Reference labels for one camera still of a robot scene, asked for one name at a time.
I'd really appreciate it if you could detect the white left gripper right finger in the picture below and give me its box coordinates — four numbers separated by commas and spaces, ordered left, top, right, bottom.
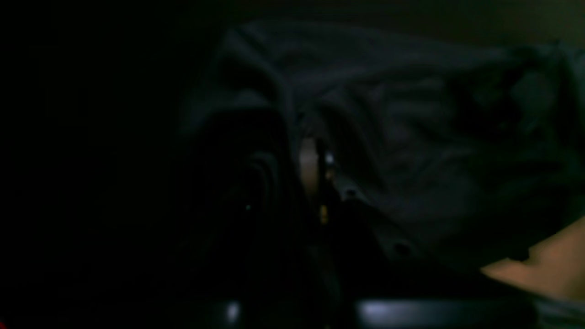
320, 142, 420, 329

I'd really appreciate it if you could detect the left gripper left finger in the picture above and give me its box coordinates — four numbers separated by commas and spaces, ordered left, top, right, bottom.
219, 139, 320, 329

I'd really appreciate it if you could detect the dark grey T-shirt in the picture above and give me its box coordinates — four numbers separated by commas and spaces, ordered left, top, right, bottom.
181, 21, 584, 269

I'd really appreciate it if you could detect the black table cloth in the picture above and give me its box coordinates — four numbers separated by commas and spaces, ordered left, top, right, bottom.
1, 0, 584, 329

